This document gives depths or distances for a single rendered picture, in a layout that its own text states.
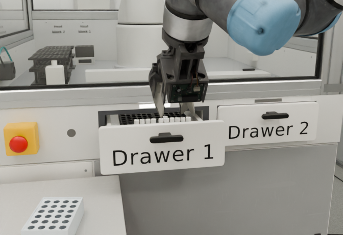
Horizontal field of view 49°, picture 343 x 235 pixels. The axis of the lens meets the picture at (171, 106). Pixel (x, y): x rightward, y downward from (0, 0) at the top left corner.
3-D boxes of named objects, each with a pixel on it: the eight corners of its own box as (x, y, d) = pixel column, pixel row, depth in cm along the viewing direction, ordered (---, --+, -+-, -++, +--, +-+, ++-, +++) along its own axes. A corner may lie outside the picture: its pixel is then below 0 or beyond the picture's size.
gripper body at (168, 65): (160, 107, 63) (167, 51, 54) (153, 72, 69) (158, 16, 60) (204, 105, 64) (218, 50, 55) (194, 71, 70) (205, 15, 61)
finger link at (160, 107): (150, 132, 70) (161, 98, 64) (146, 108, 74) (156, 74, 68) (166, 133, 71) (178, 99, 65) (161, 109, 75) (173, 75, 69)
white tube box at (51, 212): (69, 249, 68) (67, 230, 67) (22, 249, 68) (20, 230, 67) (83, 213, 80) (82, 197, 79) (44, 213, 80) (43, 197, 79)
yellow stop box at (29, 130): (37, 155, 91) (34, 127, 89) (5, 157, 89) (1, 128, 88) (40, 148, 96) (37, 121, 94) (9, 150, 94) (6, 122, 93)
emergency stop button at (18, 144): (27, 153, 88) (26, 136, 87) (9, 154, 87) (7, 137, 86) (29, 149, 91) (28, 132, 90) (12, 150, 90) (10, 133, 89)
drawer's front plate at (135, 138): (224, 165, 90) (225, 121, 87) (100, 175, 85) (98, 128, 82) (222, 162, 92) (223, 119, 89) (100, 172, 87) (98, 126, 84)
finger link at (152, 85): (145, 97, 69) (155, 61, 63) (144, 91, 70) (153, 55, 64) (169, 98, 71) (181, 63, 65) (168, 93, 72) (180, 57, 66)
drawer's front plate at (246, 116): (315, 139, 108) (319, 102, 105) (218, 146, 103) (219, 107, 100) (312, 138, 110) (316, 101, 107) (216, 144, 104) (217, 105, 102)
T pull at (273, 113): (289, 118, 101) (289, 113, 100) (262, 120, 99) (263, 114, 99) (283, 114, 104) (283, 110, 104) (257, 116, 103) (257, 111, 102)
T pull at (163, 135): (184, 141, 83) (184, 135, 82) (149, 144, 81) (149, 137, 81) (180, 136, 86) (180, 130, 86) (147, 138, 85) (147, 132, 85)
